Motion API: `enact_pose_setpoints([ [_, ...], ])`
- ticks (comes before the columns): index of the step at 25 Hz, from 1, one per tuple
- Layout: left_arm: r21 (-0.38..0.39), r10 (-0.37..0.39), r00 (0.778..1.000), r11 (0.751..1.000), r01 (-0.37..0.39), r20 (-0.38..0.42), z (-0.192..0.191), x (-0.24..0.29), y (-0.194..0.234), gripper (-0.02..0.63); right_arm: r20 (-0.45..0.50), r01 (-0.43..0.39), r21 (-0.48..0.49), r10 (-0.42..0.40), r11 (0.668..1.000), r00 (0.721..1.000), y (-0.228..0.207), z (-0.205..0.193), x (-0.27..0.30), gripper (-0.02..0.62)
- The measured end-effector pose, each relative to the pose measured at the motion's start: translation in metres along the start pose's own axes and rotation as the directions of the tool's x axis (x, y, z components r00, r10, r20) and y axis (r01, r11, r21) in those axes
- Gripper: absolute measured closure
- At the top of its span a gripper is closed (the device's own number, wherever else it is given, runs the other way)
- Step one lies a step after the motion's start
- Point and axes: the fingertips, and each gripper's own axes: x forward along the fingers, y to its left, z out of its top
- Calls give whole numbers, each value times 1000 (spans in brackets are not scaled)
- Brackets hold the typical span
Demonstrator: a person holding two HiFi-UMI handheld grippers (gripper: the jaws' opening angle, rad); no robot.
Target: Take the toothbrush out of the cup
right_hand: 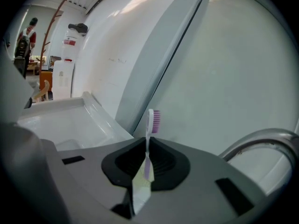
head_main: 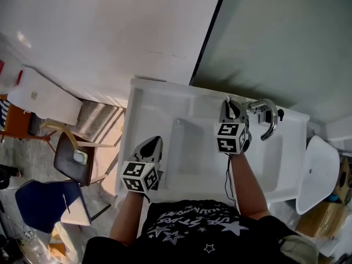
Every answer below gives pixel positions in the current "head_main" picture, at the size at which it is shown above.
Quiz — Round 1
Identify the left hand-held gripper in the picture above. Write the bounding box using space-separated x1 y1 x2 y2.
120 136 164 195

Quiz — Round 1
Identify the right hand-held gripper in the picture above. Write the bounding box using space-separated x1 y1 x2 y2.
214 100 252 155

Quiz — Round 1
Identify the person's right forearm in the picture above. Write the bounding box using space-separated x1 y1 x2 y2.
229 151 271 219

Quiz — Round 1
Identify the person's left forearm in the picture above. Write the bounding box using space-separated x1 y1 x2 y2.
109 190 147 246

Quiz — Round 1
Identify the chrome faucet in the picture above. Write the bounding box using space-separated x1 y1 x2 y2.
246 98 279 141

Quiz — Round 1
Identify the black white soap dispenser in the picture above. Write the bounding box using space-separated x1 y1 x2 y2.
257 108 285 125

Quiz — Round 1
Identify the white ceramic washbasin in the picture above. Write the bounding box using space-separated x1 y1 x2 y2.
115 76 311 205

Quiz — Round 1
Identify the small white dish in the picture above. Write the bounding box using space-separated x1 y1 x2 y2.
72 148 89 165

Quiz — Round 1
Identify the brown wooden chair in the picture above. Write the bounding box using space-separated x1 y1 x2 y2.
39 120 123 187

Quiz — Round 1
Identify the person's black star print shirt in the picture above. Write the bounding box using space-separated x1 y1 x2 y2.
82 199 320 264

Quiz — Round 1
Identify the white stick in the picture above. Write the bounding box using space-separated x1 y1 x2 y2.
62 194 71 215

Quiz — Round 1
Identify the white water dispenser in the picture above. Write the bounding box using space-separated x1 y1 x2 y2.
6 64 84 127

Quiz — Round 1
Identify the wooden coat rack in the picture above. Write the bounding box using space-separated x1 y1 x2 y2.
0 130 56 154

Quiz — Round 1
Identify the navy blue chair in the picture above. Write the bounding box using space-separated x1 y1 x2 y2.
14 179 112 234

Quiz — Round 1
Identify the orange sofa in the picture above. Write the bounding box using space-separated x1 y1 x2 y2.
0 102 33 138

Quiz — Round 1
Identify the cardboard box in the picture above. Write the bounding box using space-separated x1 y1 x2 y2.
295 200 349 239

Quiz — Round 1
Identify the black white striped cushion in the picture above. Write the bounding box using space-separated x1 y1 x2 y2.
0 100 10 129

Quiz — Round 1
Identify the water bottle with red label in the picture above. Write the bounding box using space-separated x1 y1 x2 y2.
0 58 25 88

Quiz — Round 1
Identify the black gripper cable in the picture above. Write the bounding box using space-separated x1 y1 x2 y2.
224 152 238 211

